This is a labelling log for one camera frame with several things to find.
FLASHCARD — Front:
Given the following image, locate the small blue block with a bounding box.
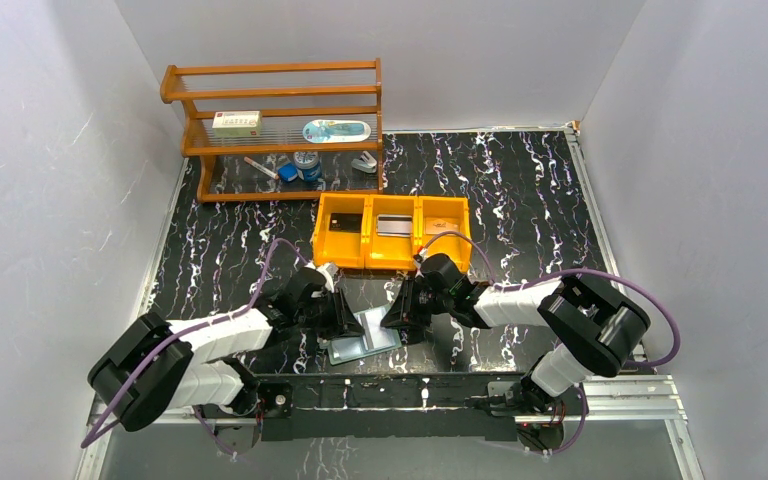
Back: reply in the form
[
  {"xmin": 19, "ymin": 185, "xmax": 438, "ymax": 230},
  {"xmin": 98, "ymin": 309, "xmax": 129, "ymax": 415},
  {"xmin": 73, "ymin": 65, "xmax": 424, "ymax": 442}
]
[{"xmin": 277, "ymin": 163, "xmax": 298, "ymax": 183}]

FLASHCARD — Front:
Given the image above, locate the bronze card in bin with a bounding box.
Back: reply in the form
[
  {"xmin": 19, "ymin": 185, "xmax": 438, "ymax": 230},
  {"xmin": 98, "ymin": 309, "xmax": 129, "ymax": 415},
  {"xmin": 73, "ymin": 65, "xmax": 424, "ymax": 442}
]
[{"xmin": 424, "ymin": 218, "xmax": 460, "ymax": 236}]

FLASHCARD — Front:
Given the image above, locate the orange wooden shelf rack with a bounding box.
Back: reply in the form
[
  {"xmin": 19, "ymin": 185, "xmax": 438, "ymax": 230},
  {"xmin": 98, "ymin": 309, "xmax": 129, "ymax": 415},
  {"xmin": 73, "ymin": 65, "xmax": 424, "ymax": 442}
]
[{"xmin": 160, "ymin": 59, "xmax": 384, "ymax": 203}]

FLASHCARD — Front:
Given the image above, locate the black VIP card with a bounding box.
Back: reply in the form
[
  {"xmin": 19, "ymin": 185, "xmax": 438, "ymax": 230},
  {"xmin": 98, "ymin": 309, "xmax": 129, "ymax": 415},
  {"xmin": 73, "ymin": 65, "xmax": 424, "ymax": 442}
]
[{"xmin": 328, "ymin": 212, "xmax": 363, "ymax": 234}]

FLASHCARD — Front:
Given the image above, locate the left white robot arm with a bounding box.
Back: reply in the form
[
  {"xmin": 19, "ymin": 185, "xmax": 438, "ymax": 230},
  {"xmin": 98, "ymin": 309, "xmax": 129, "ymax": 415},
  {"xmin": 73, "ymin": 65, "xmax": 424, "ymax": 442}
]
[{"xmin": 87, "ymin": 264, "xmax": 365, "ymax": 432}]

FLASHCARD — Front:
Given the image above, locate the white red box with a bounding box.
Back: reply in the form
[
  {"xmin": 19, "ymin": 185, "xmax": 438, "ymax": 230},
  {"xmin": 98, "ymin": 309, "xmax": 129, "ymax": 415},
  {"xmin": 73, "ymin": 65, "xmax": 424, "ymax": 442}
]
[{"xmin": 212, "ymin": 111, "xmax": 262, "ymax": 138}]

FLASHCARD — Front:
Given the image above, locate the yellow three-compartment bin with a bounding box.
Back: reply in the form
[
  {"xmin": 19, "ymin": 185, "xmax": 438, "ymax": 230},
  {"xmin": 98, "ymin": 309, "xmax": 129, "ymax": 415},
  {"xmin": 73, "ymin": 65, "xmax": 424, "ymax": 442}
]
[{"xmin": 312, "ymin": 193, "xmax": 472, "ymax": 272}]

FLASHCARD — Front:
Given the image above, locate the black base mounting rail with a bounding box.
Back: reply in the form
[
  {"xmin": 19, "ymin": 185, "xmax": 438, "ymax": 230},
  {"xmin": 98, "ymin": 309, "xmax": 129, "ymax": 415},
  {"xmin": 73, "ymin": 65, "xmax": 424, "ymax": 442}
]
[{"xmin": 195, "ymin": 372, "xmax": 591, "ymax": 444}]

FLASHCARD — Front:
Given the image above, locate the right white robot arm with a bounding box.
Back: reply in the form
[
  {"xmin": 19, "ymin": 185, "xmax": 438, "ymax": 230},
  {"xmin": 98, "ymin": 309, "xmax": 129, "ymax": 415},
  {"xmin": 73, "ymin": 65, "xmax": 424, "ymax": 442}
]
[{"xmin": 381, "ymin": 254, "xmax": 651, "ymax": 407}]

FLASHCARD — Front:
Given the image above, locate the blue white jar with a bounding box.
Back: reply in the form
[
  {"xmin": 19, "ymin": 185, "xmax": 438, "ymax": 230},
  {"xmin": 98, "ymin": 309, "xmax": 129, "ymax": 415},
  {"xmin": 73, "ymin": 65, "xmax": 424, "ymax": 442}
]
[{"xmin": 293, "ymin": 151, "xmax": 322, "ymax": 182}]

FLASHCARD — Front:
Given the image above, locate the white marker pen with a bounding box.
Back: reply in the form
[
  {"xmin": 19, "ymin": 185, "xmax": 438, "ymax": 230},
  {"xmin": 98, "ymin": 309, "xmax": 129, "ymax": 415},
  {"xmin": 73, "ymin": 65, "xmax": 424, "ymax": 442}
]
[{"xmin": 243, "ymin": 156, "xmax": 280, "ymax": 180}]

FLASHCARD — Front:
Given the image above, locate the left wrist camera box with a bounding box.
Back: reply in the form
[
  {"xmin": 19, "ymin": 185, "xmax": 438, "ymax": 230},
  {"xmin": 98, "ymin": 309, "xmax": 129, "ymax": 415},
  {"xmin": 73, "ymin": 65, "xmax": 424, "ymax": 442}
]
[{"xmin": 316, "ymin": 262, "xmax": 339, "ymax": 285}]

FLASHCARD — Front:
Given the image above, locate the green card holder wallet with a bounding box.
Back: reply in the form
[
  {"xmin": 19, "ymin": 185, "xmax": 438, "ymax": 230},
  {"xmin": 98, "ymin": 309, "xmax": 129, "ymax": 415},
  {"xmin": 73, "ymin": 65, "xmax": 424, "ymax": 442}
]
[{"xmin": 326, "ymin": 306, "xmax": 402, "ymax": 365}]

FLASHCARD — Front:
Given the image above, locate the blue blister pack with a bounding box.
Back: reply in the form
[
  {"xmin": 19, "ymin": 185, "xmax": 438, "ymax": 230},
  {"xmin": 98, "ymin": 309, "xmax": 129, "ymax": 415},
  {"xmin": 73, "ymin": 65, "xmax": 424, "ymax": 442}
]
[{"xmin": 302, "ymin": 119, "xmax": 372, "ymax": 144}]

